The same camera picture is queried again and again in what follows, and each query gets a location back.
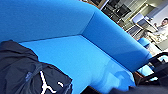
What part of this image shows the blue sofa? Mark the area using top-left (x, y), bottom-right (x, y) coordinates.
top-left (0, 0), bottom-right (168, 94)

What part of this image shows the white chair blue seat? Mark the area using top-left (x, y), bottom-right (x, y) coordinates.
top-left (136, 36), bottom-right (152, 48)

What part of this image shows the wood framed glass door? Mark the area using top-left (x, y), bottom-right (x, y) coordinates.
top-left (99, 0), bottom-right (134, 24)

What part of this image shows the seated person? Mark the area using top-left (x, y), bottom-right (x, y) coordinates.
top-left (145, 17), bottom-right (168, 45)

